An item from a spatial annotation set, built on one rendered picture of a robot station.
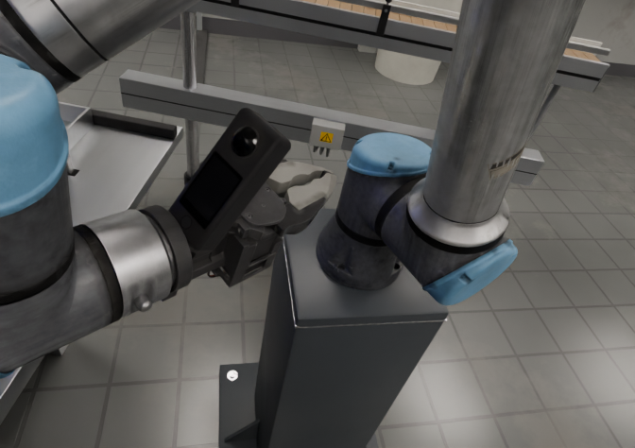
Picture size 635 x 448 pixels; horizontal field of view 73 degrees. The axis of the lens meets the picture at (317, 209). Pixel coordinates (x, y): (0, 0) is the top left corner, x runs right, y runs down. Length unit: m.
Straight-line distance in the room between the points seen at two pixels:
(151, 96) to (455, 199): 1.43
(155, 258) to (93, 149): 0.49
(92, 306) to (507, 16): 0.34
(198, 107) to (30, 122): 1.48
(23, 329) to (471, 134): 0.36
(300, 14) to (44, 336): 1.27
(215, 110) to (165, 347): 0.85
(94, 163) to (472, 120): 0.57
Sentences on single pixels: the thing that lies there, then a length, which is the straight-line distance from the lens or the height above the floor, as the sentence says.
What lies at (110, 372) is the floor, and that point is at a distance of 1.54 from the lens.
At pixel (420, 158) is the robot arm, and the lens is 0.60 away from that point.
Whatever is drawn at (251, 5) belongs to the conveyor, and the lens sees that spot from 1.48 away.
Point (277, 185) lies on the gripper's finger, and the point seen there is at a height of 1.06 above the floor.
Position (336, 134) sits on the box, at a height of 0.52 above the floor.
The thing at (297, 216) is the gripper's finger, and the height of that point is 1.06.
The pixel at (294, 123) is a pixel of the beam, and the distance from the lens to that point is 1.63.
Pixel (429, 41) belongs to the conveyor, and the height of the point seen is 0.90.
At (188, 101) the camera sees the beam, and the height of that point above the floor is 0.51.
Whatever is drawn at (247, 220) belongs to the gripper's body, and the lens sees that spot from 0.37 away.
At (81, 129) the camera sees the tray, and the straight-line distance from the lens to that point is 0.83.
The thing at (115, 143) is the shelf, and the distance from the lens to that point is 0.81.
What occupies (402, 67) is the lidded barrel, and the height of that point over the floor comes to 0.12.
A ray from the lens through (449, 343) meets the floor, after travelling 1.73.
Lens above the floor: 1.32
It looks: 41 degrees down
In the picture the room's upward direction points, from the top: 12 degrees clockwise
